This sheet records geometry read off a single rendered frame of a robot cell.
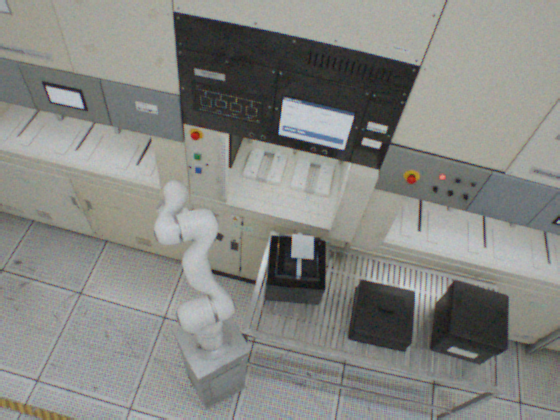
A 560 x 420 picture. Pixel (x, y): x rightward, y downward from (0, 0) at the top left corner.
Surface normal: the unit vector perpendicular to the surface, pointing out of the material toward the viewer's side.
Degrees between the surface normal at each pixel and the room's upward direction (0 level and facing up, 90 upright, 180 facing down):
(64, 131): 0
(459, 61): 90
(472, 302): 0
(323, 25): 93
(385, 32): 92
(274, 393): 0
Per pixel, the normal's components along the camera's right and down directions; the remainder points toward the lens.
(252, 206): 0.11, -0.57
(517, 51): -0.22, 0.79
